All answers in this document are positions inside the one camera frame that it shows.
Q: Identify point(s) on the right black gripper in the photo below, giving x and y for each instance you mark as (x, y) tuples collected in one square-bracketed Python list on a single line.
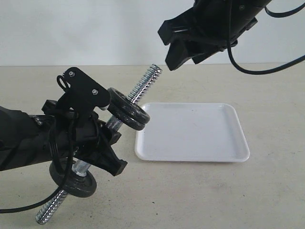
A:
[(208, 22)]

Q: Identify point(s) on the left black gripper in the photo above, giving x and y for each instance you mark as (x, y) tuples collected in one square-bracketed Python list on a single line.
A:
[(95, 140)]

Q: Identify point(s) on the chrome collar nut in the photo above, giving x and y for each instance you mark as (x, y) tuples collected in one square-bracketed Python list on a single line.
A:
[(80, 168)]

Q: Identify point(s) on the chrome threaded dumbbell bar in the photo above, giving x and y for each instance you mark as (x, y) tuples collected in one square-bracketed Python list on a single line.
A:
[(136, 94)]

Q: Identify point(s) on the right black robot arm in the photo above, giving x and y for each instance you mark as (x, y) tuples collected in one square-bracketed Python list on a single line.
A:
[(202, 30)]

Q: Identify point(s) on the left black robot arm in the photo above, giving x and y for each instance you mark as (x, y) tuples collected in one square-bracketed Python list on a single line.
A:
[(24, 140)]

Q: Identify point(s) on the white rectangular plastic tray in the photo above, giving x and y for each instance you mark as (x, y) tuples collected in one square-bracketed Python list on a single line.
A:
[(192, 132)]

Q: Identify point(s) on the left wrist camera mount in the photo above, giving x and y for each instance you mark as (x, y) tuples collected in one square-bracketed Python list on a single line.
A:
[(82, 94)]

